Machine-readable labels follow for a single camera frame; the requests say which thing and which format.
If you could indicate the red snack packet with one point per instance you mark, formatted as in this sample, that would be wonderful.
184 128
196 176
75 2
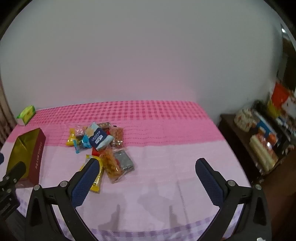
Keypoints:
95 152

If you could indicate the small yellow candy packet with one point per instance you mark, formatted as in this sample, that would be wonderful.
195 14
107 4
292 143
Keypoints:
71 139

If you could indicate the red tin box gold inside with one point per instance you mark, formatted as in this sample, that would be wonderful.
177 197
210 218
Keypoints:
34 157

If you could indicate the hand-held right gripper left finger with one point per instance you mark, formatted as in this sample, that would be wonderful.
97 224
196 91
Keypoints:
84 183

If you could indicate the clear orange snack packet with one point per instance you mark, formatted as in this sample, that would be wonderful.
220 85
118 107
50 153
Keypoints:
111 165

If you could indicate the cream roll package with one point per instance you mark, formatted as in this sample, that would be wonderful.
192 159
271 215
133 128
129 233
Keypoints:
261 153

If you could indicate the brown snack packet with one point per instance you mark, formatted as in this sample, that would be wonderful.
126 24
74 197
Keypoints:
104 125

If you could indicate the clear peanut packet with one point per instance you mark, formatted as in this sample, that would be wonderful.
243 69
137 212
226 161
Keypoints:
117 135

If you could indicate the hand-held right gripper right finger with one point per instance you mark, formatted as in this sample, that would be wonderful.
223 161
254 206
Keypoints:
209 183

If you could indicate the large yellow snack packet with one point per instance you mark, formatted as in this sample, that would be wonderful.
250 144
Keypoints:
98 181

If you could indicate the pink checkered tablecloth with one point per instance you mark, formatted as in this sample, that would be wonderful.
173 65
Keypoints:
161 162

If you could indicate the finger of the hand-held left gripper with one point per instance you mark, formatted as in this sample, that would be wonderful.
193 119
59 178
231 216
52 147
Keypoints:
16 170
1 158

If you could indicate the pink and white snack packet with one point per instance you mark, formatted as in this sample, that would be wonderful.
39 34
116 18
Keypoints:
80 131

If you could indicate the blue and white box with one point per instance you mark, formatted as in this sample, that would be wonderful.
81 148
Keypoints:
263 126

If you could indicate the green tissue box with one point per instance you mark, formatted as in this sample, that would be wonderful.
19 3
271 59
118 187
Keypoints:
27 113

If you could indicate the orange gift bag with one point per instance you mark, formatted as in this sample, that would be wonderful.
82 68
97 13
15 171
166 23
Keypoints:
281 95

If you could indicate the blue and white snack bag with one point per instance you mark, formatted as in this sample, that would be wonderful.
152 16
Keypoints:
98 139

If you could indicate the small blue snack packet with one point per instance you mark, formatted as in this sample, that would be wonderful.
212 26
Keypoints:
84 142

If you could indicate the dark wooden cabinet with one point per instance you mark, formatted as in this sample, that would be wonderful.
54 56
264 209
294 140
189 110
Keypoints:
233 139

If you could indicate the dark glass pane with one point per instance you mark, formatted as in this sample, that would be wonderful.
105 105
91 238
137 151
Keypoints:
288 58

